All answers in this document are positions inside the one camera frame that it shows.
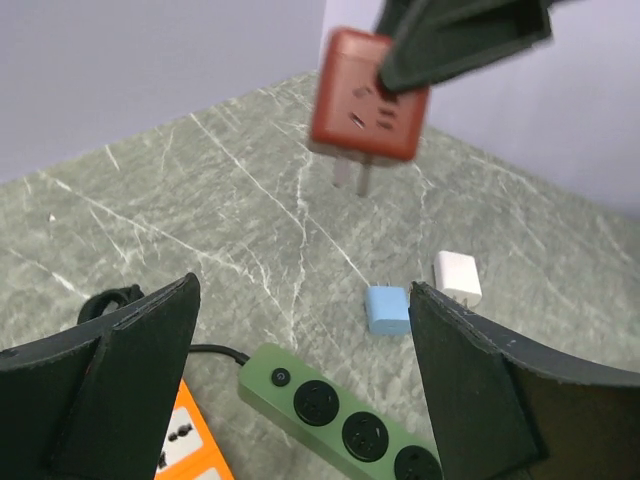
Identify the light blue charger plug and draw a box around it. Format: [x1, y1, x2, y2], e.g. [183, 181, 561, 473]
[364, 285, 411, 336]

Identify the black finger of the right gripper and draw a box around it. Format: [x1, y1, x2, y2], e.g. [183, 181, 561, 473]
[375, 0, 552, 92]

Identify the black power cable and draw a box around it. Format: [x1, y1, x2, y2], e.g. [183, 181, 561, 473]
[77, 283, 251, 366]

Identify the green power strip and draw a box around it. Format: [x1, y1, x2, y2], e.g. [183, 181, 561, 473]
[238, 343, 444, 479]

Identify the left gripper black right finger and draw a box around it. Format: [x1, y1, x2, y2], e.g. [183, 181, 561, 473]
[409, 282, 639, 479]

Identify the white charger plug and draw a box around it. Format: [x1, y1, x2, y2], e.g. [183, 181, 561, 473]
[433, 250, 482, 308]

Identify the red cube socket adapter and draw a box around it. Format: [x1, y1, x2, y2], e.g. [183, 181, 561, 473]
[309, 27, 429, 196]

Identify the orange power strip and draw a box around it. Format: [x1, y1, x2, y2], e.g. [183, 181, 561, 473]
[154, 380, 234, 480]

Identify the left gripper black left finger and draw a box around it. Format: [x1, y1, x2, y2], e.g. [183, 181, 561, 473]
[1, 273, 200, 479]

